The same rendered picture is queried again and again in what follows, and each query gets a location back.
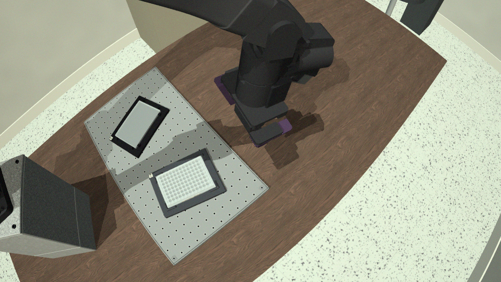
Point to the white multi-well plate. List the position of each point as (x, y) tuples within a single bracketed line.
[(185, 182)]

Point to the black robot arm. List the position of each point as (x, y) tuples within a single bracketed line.
[(277, 42)]

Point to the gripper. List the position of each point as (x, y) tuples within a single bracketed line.
[(250, 100)]

